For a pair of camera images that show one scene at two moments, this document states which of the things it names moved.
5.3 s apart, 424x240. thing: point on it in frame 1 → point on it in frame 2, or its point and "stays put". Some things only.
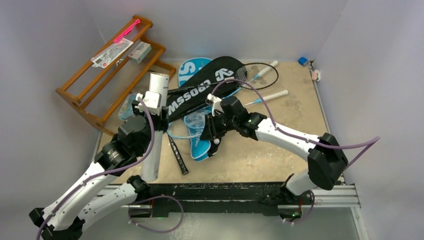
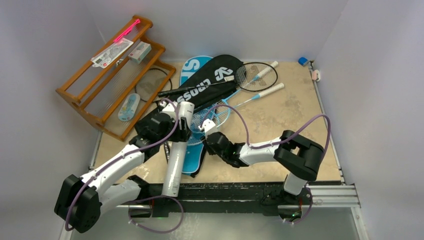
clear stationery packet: (103, 59) stays put
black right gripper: (212, 127) → (212, 138)
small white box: (141, 50) stays put
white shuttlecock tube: (159, 82) → (176, 153)
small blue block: (302, 60) stays put
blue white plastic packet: (126, 110) stays put
